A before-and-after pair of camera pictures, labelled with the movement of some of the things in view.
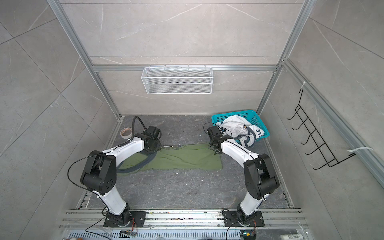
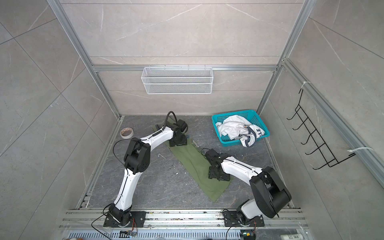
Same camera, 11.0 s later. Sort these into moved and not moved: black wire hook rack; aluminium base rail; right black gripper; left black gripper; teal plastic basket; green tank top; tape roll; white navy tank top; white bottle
Moved: left black gripper; green tank top; right black gripper
Not moved: tape roll; white bottle; aluminium base rail; teal plastic basket; black wire hook rack; white navy tank top
